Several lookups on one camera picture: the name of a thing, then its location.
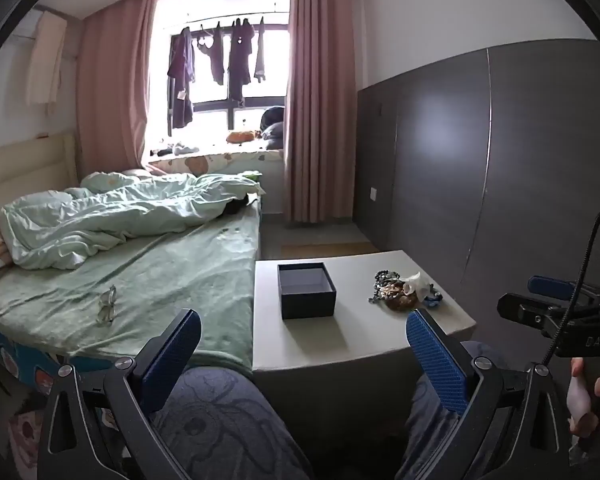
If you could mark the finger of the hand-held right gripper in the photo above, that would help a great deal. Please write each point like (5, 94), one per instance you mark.
(550, 287)
(525, 310)

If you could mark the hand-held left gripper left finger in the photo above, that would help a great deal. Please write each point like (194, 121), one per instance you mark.
(172, 355)

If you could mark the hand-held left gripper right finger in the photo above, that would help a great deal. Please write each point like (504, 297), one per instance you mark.
(435, 360)

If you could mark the dark blue box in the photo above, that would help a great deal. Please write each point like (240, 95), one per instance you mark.
(307, 292)

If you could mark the person's right hand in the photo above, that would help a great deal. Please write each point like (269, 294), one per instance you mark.
(580, 400)

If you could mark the small blue trinket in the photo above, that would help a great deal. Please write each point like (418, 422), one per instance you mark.
(432, 301)

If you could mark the green bed sheet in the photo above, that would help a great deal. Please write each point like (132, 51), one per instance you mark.
(170, 280)

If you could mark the white small table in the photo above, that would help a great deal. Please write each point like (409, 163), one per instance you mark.
(360, 332)

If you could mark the person's right leg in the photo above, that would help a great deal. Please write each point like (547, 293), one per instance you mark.
(425, 440)

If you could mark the person's leg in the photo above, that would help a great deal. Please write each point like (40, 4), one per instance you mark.
(425, 440)
(220, 425)

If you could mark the clear-framed eyeglasses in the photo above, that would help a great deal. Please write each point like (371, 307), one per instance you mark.
(107, 305)

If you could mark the person's left leg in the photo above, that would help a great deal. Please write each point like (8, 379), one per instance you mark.
(220, 425)

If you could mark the light green quilt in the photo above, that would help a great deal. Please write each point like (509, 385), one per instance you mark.
(115, 215)

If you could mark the brown cardboard floor sheet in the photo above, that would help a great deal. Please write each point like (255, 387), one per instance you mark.
(330, 250)

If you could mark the printed blue bed skirt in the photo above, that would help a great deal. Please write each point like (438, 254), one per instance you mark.
(15, 355)

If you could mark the bright green item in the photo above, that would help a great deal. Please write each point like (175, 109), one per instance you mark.
(251, 175)

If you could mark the printed windowsill cushion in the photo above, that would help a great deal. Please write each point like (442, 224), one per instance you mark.
(215, 162)

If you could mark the white socks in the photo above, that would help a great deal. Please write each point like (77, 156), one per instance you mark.
(186, 148)

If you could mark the orange plush item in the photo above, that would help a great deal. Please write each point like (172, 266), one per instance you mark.
(240, 136)

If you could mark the window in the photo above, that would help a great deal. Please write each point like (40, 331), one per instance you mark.
(215, 120)

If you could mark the dark bag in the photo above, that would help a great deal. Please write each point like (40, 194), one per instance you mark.
(274, 127)

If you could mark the pink curtain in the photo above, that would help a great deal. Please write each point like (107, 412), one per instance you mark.
(320, 100)
(112, 90)

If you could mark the purple hanging shirt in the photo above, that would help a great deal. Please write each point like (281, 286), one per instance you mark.
(181, 80)

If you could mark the dark hanging top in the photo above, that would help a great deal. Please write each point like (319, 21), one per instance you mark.
(240, 60)

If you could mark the narrow dark hanging garment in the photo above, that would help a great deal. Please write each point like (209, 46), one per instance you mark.
(260, 55)

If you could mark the cream hanging cloth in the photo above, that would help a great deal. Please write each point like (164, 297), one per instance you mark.
(45, 60)

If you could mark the wall outlet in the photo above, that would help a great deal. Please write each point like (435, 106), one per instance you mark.
(373, 193)

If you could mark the cream bed frame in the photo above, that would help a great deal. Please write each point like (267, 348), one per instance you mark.
(25, 160)

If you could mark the clothes rail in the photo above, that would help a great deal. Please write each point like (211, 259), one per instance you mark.
(250, 17)

